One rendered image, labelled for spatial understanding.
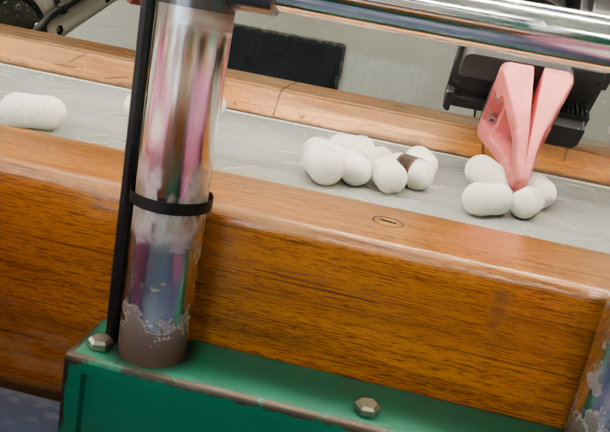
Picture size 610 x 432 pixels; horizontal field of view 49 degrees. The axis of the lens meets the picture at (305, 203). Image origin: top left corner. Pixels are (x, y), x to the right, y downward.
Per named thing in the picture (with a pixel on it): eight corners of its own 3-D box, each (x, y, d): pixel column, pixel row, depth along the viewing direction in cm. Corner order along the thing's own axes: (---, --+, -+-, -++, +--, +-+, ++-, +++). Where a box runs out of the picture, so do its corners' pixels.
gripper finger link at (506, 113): (622, 165, 38) (613, 59, 44) (496, 141, 39) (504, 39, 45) (577, 232, 44) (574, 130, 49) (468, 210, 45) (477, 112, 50)
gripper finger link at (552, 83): (579, 158, 39) (575, 53, 44) (456, 133, 39) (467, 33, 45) (540, 224, 44) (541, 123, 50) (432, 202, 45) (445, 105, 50)
